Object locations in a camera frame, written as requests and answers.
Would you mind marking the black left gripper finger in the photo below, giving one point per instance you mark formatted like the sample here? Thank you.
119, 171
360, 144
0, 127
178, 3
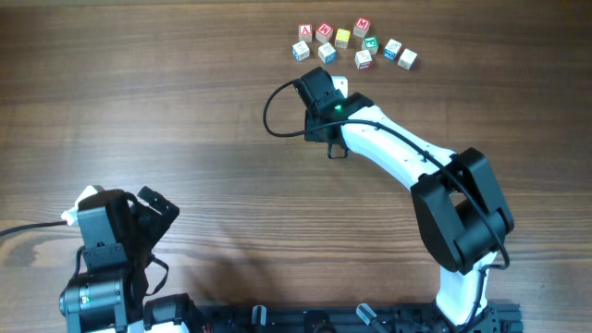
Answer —
151, 225
158, 202

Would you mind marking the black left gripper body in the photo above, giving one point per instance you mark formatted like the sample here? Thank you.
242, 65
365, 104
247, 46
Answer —
137, 252

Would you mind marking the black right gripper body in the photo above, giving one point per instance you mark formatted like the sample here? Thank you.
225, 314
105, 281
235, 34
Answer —
311, 120

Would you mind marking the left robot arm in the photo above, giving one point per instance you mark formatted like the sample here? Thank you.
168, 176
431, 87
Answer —
109, 290

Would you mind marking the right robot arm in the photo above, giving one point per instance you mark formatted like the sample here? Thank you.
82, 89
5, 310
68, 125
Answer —
462, 215

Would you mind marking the blue picture block centre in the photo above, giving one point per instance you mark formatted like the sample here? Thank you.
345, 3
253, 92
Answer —
327, 53

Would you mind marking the blue picture block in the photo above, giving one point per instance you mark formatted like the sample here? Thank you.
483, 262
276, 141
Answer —
327, 53
300, 50

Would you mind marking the blue picture block far left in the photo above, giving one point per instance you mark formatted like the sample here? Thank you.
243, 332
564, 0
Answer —
300, 50

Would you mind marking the red edged picture block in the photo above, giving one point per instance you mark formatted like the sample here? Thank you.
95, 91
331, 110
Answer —
363, 59

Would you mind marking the yellow wooden block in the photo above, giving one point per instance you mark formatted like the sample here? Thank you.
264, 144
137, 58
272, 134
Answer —
342, 38

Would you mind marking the red letter W block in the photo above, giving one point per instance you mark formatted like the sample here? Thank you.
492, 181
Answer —
324, 33

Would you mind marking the green letter block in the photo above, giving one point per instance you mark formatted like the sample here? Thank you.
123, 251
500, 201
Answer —
370, 44

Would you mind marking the red letter A block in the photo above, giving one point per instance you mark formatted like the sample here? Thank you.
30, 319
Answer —
305, 33

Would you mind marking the blue block right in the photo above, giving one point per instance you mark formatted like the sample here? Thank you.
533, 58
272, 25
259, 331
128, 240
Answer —
391, 49

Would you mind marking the red letter M block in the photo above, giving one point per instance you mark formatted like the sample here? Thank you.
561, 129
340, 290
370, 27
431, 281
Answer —
361, 27

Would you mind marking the plain wooden block far right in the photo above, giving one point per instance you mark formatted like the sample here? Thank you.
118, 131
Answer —
407, 59

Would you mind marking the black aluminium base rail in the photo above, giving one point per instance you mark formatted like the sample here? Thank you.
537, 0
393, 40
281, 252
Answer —
409, 317

